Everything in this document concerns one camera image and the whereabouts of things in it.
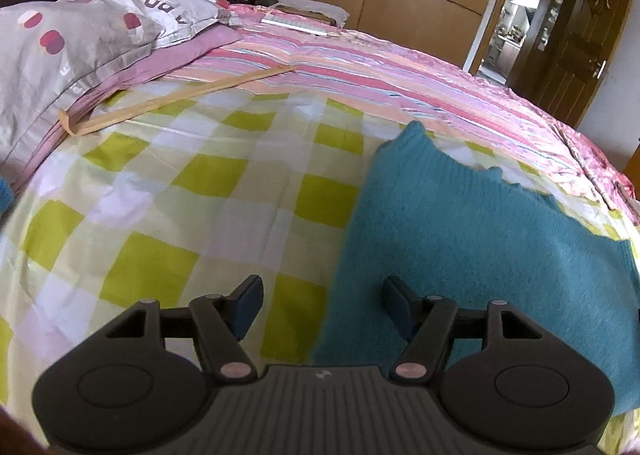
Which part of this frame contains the folded grey cloth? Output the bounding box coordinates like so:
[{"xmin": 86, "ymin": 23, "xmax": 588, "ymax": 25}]
[{"xmin": 272, "ymin": 0, "xmax": 351, "ymax": 28}]

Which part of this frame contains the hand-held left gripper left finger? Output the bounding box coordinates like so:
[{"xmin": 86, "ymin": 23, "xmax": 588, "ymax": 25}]
[{"xmin": 94, "ymin": 275, "xmax": 265, "ymax": 382}]

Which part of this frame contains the pink striped blanket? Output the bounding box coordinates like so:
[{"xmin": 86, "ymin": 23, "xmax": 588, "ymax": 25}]
[{"xmin": 165, "ymin": 4, "xmax": 593, "ymax": 196}]

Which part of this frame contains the grey dotted pillow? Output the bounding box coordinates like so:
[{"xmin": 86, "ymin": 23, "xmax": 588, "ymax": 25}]
[{"xmin": 0, "ymin": 0, "xmax": 222, "ymax": 166}]

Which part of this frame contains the white notebook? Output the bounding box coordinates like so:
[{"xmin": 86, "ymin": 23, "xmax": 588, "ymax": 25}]
[{"xmin": 261, "ymin": 12, "xmax": 335, "ymax": 36}]

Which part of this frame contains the blue flowered sweater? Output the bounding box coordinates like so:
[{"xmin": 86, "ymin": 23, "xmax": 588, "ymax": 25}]
[{"xmin": 311, "ymin": 121, "xmax": 640, "ymax": 417}]

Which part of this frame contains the pink floral quilt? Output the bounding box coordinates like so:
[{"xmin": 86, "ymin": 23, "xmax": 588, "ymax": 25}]
[{"xmin": 550, "ymin": 122, "xmax": 638, "ymax": 216}]

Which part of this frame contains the yellow checked bed sheet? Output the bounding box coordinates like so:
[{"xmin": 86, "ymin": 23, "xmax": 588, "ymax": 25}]
[{"xmin": 0, "ymin": 84, "xmax": 640, "ymax": 388}]

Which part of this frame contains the brown wooden door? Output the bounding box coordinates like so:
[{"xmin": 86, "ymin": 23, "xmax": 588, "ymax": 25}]
[{"xmin": 515, "ymin": 0, "xmax": 637, "ymax": 132}]

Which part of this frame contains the long wooden stick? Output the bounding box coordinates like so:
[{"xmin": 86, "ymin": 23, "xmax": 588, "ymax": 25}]
[{"xmin": 58, "ymin": 63, "xmax": 297, "ymax": 137}]

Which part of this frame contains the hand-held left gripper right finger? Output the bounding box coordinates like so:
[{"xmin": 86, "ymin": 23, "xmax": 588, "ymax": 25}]
[{"xmin": 382, "ymin": 276, "xmax": 557, "ymax": 382}]

